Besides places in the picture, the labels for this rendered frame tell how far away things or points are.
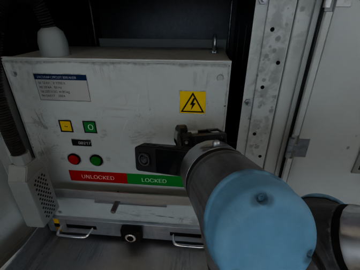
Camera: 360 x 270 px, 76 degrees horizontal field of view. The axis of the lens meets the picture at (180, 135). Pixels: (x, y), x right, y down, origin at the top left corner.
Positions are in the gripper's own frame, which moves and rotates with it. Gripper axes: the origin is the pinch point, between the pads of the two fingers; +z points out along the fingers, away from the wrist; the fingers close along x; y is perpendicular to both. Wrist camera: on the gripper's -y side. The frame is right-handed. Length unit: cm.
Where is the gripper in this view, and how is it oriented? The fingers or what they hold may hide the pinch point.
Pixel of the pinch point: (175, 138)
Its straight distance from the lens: 53.0
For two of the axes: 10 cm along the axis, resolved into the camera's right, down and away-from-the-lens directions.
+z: -1.6, -2.2, 9.6
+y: 9.9, -0.8, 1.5
